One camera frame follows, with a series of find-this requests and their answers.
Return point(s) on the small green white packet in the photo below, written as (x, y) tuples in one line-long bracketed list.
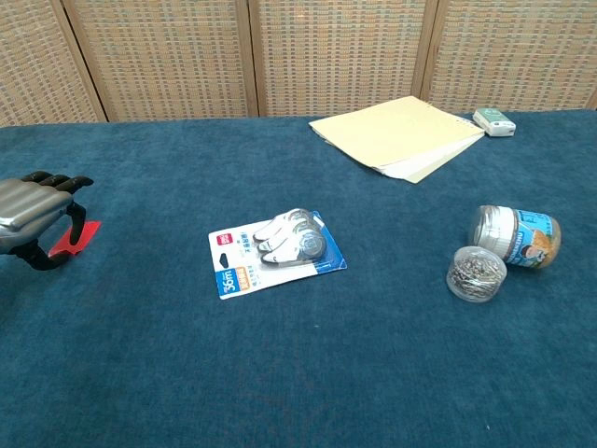
[(493, 122)]

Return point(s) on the teal blue table cloth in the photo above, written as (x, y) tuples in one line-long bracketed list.
[(298, 326)]

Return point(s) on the woven rattan folding screen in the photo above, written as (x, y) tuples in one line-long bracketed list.
[(298, 56)]

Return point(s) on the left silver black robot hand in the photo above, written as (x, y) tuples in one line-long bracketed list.
[(28, 205)]

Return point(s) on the cream loose-leaf paper stack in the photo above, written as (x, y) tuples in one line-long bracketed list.
[(396, 137)]

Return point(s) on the clear paper clip tub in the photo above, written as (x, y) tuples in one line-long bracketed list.
[(476, 275)]

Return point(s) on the clear jar with blue label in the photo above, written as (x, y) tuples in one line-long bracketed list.
[(517, 235)]

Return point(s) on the red rectangular block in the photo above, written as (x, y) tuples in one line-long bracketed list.
[(86, 231)]

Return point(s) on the correction tape blister pack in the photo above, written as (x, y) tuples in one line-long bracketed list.
[(275, 254)]

